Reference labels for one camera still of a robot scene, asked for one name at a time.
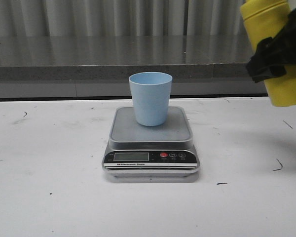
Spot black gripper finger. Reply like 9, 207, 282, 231
246, 8, 296, 83

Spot yellow squeeze bottle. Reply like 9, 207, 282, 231
240, 0, 296, 107

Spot light blue plastic cup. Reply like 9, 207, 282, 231
129, 72, 173, 126

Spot silver digital kitchen scale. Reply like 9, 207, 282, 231
102, 106, 200, 183

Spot stainless steel counter shelf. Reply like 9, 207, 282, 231
0, 35, 266, 99

